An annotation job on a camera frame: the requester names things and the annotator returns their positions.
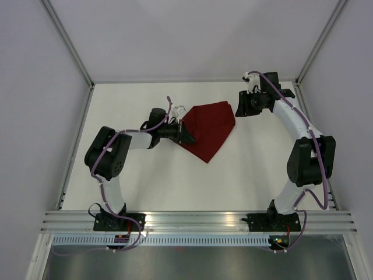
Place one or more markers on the right robot arm base mount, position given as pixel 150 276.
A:
pixel 261 222

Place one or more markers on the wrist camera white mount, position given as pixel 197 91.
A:
pixel 253 82
pixel 178 112

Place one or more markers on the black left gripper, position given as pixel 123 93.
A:
pixel 182 135

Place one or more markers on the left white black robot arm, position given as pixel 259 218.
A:
pixel 107 155

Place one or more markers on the white slotted cable duct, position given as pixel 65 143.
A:
pixel 165 240

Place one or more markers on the red cloth napkin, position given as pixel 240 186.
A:
pixel 210 125

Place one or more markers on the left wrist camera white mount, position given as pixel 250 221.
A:
pixel 178 112

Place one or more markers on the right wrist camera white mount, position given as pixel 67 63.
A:
pixel 253 82

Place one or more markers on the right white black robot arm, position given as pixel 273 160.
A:
pixel 310 163

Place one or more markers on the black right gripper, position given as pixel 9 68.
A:
pixel 243 109

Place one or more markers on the aluminium frame rail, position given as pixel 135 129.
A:
pixel 194 222

